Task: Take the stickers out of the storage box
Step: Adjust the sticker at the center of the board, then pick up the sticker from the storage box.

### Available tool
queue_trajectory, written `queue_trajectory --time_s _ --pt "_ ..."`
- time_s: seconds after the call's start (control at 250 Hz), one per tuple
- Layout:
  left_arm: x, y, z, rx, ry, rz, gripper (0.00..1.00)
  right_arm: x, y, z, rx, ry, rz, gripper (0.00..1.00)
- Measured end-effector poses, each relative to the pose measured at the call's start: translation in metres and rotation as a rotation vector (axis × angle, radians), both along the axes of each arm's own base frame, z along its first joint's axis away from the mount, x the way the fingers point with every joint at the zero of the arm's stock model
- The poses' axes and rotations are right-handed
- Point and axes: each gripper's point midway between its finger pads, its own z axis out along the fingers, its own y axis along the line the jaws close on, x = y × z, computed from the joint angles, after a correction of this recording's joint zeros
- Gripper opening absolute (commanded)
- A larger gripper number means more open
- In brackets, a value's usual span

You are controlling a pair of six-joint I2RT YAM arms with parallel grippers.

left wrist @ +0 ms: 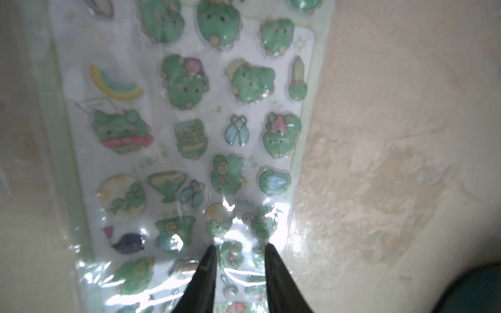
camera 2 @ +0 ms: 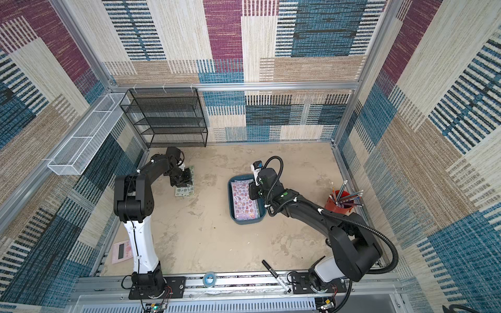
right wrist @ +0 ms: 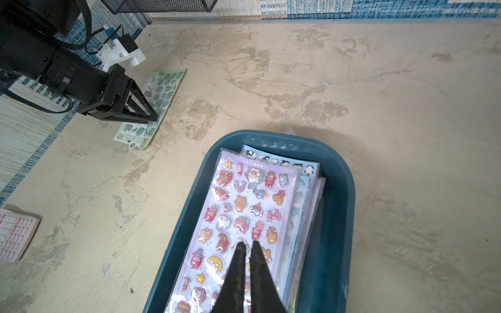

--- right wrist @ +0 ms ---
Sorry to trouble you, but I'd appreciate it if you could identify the pink calculator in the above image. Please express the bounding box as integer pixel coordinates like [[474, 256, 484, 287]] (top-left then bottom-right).
[[0, 209, 40, 263]]

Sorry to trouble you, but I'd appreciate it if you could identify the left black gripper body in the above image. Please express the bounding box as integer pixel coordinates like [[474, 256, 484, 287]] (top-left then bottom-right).
[[50, 58, 135, 121]]

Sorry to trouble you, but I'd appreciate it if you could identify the light blue sticker sheet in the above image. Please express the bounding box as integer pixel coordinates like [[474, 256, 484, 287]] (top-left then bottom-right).
[[275, 175, 324, 309]]

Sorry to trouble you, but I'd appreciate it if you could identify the black wire mesh shelf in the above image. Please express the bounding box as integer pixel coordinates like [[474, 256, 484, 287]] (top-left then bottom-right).
[[101, 0, 218, 14]]

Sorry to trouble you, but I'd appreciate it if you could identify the penguin sticker sheet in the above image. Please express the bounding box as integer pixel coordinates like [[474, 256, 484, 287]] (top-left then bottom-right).
[[241, 145, 320, 177]]

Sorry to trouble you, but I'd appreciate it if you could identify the green sticker sheet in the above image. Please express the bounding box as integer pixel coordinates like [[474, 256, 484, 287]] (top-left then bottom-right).
[[114, 69, 187, 151]]

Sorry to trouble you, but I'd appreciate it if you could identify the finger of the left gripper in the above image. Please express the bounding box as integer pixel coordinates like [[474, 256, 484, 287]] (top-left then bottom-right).
[[126, 80, 159, 123]]

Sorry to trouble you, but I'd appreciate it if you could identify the teal plastic storage box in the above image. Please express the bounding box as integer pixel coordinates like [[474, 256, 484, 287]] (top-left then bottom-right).
[[144, 130, 356, 312]]

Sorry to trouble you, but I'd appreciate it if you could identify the pink purple sticker sheet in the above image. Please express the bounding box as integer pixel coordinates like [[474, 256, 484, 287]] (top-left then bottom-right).
[[164, 149, 300, 312]]

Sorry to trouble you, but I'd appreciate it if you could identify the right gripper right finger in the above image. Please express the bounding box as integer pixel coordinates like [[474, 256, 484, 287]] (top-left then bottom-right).
[[250, 241, 287, 313]]

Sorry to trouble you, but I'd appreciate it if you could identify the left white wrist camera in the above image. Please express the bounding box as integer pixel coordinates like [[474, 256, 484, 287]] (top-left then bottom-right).
[[97, 34, 146, 73]]

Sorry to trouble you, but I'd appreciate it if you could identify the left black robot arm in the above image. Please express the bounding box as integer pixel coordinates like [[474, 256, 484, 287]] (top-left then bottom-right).
[[1, 1, 158, 124]]

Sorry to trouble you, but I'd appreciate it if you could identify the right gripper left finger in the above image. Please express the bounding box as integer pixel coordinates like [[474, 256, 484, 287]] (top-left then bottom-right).
[[211, 243, 247, 313]]

